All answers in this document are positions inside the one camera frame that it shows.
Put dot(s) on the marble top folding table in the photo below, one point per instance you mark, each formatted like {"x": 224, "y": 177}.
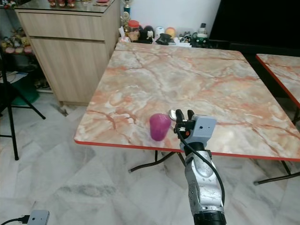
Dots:
{"x": 283, "y": 70}
{"x": 187, "y": 77}

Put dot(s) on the red lid jar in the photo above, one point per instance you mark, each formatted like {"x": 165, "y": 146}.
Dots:
{"x": 133, "y": 30}

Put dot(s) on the light wooden cabinet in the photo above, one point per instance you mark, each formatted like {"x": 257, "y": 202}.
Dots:
{"x": 75, "y": 61}

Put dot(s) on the small white figure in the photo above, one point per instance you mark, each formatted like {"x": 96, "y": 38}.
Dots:
{"x": 159, "y": 31}

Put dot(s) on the small black hat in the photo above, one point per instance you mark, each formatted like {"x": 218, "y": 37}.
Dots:
{"x": 164, "y": 40}

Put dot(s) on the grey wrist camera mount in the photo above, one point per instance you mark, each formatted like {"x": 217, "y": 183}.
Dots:
{"x": 38, "y": 218}
{"x": 205, "y": 131}

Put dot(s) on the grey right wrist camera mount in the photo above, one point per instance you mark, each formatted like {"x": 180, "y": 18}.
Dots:
{"x": 205, "y": 131}

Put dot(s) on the plush toy group on shelf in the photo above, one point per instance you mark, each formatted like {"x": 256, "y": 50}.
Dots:
{"x": 15, "y": 43}

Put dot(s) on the metal spoon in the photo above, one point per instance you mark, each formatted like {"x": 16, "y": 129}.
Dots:
{"x": 173, "y": 114}

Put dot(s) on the black screen panel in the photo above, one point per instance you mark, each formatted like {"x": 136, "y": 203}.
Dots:
{"x": 258, "y": 18}

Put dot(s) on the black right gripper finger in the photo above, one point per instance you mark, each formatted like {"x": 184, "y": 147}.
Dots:
{"x": 181, "y": 119}
{"x": 191, "y": 116}

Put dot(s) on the orange round figure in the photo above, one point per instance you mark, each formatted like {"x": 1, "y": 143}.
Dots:
{"x": 170, "y": 31}

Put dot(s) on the purple plastic cup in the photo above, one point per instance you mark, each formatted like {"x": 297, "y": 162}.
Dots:
{"x": 159, "y": 127}

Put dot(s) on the small trophy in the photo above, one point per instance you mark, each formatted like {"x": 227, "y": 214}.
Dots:
{"x": 127, "y": 9}

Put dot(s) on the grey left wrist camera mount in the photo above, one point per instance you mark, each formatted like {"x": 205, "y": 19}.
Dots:
{"x": 38, "y": 218}

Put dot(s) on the black plush toy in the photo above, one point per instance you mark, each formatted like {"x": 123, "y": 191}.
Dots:
{"x": 146, "y": 35}

